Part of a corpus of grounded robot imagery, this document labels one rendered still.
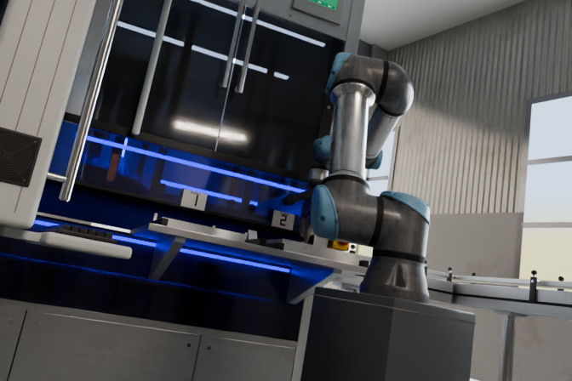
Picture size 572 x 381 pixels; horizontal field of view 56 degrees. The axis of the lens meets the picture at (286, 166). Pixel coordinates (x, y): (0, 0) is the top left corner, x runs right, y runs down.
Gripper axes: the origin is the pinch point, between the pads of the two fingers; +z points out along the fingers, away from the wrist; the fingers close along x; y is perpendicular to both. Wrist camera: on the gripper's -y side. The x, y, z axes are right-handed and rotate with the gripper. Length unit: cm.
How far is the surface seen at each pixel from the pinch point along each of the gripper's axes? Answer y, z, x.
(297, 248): -9.2, 5.2, -19.2
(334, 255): 3.3, 5.0, -19.2
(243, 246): -26.6, 7.9, -21.9
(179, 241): -43.3, 9.8, -16.0
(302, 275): 5.1, 11.4, 7.6
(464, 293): 88, 6, 25
